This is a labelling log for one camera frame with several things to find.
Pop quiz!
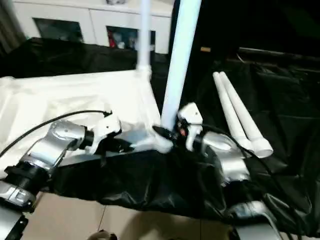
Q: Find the white glass-door cabinet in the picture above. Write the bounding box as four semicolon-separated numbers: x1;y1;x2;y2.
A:
11;0;174;55

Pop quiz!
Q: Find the grey curtain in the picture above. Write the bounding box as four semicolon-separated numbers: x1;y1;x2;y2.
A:
0;0;29;54

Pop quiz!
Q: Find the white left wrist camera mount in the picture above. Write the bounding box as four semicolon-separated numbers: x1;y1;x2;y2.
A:
84;115;123;154

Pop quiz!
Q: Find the white plastic table top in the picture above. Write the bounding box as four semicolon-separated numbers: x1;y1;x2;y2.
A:
0;69;174;180

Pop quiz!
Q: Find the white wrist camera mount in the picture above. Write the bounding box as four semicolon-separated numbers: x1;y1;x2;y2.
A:
84;115;123;154
176;101;203;153

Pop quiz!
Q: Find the black left wrist camera cable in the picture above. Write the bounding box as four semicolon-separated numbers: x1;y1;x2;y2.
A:
0;109;113;156

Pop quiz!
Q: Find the black metal bar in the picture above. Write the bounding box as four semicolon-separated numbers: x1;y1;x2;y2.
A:
236;46;320;58

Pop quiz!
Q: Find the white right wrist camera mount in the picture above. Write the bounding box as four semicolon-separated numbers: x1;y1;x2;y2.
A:
176;101;203;153

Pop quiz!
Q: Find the white plastic table leg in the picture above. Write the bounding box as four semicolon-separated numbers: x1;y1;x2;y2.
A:
160;0;203;131
216;71;275;159
211;71;254;151
135;0;154;76

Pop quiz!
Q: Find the black mat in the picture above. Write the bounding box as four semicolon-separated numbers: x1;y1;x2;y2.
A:
0;36;320;238

